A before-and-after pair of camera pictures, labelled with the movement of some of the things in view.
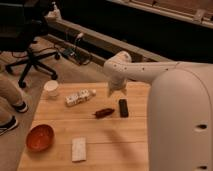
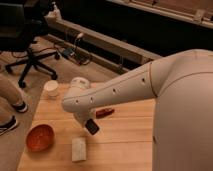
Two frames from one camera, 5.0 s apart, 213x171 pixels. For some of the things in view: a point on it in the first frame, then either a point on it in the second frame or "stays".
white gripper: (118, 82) to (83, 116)
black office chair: (21, 23) stays
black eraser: (123, 108) to (91, 126)
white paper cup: (50, 87) stays
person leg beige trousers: (11, 90) stays
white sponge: (79, 149) stays
